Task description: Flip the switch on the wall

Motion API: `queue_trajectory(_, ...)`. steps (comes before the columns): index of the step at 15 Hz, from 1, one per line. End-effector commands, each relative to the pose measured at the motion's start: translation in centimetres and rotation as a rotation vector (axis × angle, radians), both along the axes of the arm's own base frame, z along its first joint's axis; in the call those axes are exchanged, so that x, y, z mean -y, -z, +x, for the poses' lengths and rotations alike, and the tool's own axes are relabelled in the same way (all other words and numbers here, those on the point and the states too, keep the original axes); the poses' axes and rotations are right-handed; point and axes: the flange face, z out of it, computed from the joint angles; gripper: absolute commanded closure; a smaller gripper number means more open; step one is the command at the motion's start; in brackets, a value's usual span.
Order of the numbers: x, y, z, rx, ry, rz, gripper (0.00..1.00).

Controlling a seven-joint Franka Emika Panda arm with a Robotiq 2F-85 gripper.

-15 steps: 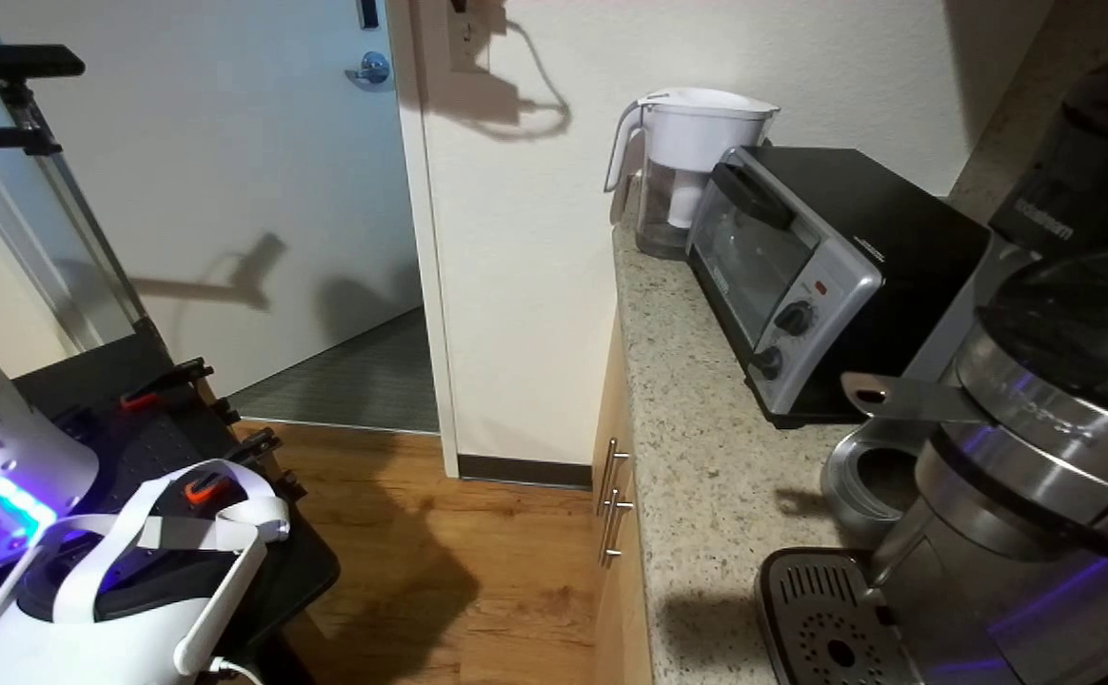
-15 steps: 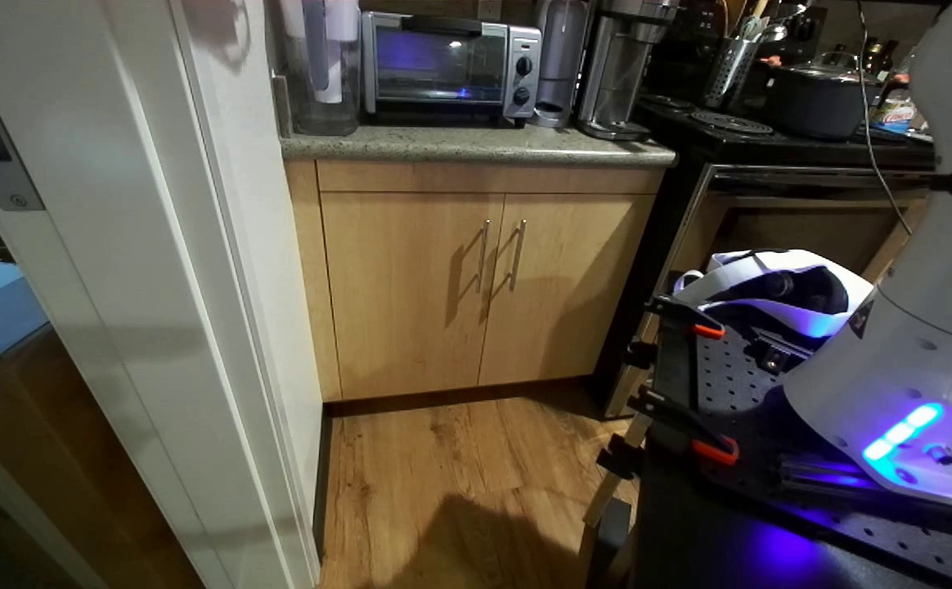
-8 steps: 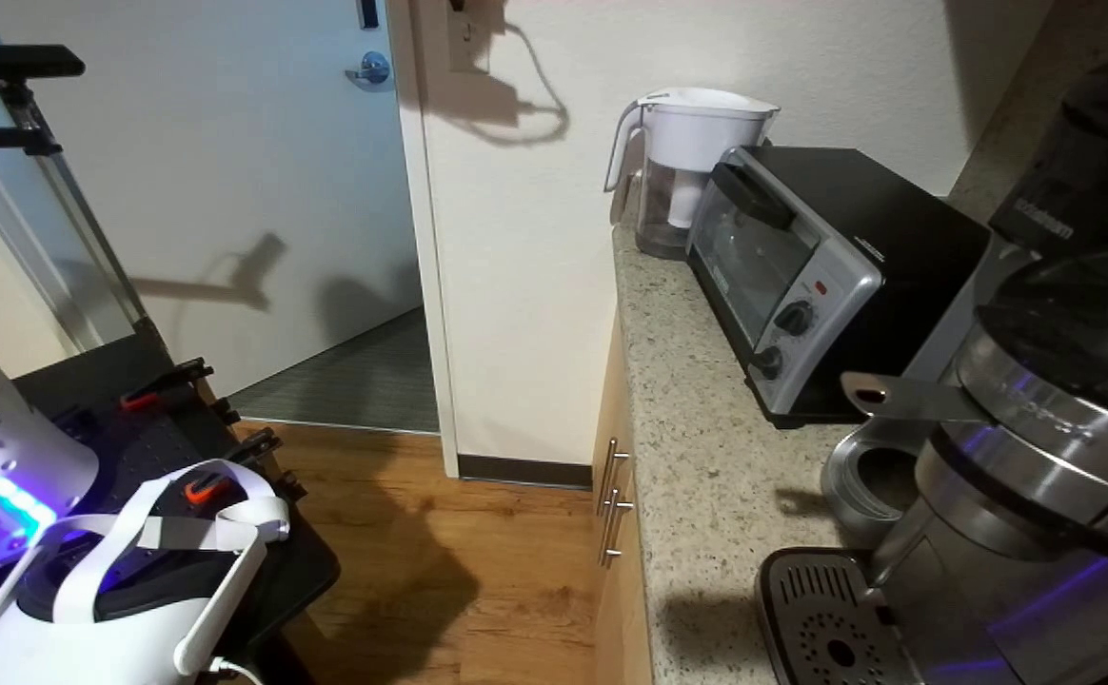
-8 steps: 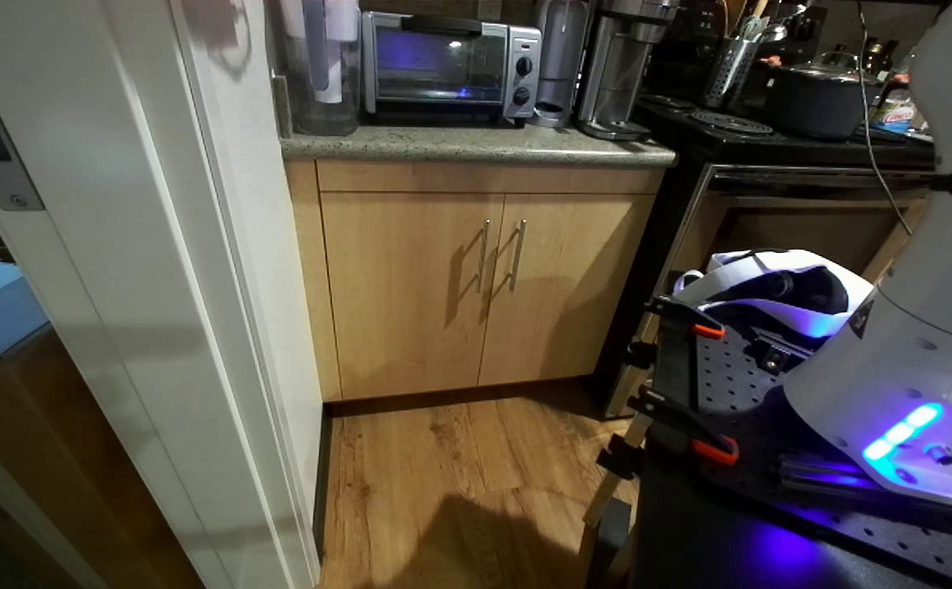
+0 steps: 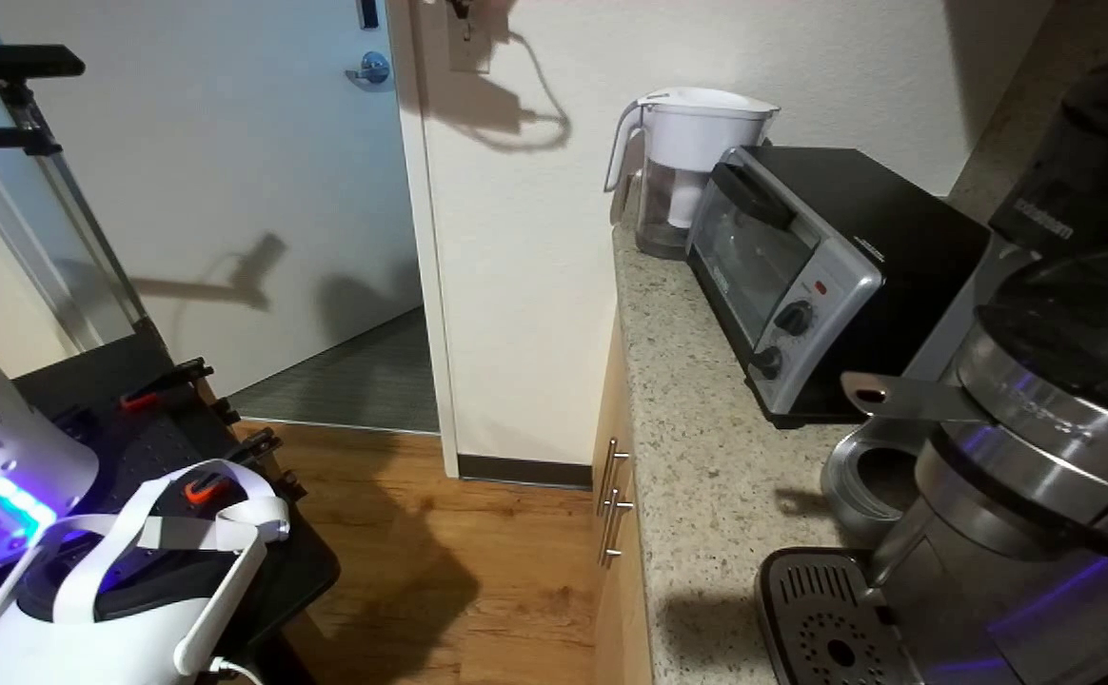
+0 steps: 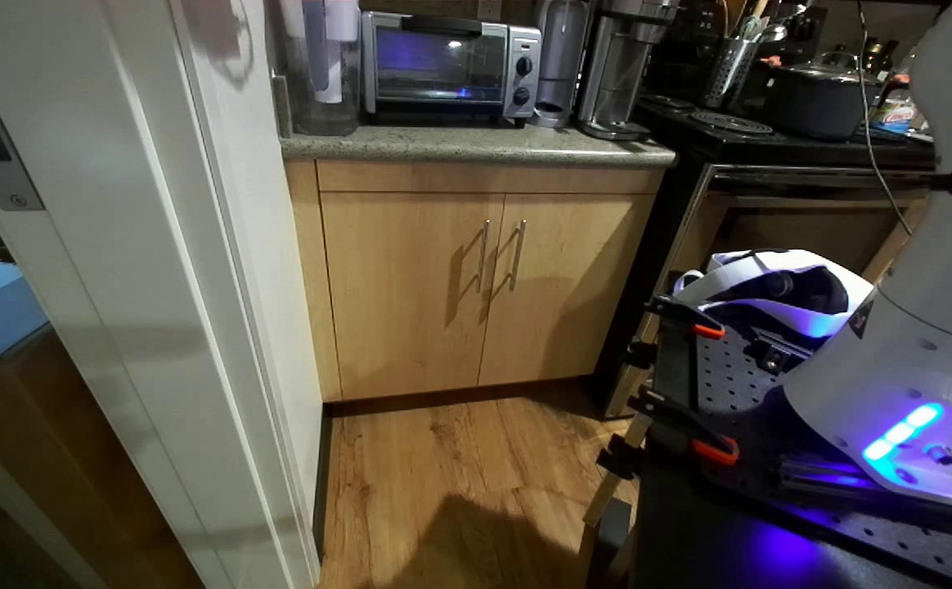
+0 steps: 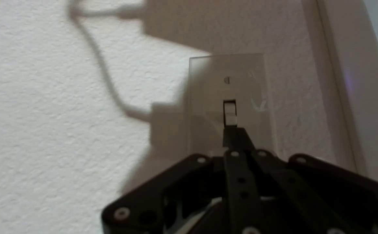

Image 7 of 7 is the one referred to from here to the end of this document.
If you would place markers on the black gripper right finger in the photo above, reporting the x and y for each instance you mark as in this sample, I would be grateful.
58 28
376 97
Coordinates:
309 195

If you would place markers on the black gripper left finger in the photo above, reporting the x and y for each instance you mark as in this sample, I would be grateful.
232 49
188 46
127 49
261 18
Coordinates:
188 195

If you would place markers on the white switch toggle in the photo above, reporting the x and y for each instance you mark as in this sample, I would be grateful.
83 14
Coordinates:
230 111

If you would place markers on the white door frame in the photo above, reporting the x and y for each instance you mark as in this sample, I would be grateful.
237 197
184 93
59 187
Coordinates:
352 85

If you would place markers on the white light switch plate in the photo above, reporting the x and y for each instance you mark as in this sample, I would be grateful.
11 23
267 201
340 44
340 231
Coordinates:
248 85

